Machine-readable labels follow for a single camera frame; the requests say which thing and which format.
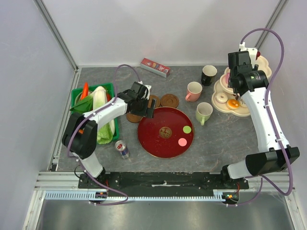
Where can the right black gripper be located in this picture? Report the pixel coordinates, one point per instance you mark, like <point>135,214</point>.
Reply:
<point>254,67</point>

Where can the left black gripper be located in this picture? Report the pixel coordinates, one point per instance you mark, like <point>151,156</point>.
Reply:
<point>147,112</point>

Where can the brown coaster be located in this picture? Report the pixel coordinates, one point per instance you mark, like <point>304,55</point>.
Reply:
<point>133,118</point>
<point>157,101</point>
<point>169,100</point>

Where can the pink swirl cake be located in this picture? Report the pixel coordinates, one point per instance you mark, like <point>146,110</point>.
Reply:
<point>227,76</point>

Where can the dark red round tray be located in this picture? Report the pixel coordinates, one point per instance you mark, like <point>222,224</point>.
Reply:
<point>159,135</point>

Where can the orange glazed donut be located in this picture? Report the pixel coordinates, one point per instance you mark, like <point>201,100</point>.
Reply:
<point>232,104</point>

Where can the white ring donut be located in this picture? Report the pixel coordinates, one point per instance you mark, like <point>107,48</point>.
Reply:
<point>221,98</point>

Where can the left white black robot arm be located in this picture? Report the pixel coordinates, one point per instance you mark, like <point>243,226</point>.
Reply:
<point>80,135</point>

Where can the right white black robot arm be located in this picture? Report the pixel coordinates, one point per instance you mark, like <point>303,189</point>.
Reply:
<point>275,153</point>

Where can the black mug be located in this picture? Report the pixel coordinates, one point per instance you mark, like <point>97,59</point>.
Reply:
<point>208,74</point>

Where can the green macaron lower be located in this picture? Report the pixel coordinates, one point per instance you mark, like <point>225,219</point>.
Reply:
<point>187,129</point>

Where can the red snack box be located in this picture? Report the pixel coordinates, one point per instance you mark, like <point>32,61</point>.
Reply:
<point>155,67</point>

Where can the pink macaron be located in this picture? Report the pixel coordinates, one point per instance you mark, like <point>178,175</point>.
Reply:
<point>182,142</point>

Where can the energy drink can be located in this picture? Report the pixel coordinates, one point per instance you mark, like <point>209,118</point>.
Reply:
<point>122,148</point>

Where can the pink mug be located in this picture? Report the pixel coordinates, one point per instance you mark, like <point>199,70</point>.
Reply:
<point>194,90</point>

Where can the toy napa cabbage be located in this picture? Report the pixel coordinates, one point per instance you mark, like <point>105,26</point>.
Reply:
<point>97,98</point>

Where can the green mug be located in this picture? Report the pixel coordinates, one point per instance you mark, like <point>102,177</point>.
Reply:
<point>203,112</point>

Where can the toy orange carrot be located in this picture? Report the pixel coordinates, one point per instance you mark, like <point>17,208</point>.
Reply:
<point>85,91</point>

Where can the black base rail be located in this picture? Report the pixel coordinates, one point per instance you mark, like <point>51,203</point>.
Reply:
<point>137,181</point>

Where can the white cable duct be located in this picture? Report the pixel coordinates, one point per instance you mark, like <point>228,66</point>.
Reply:
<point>95,196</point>

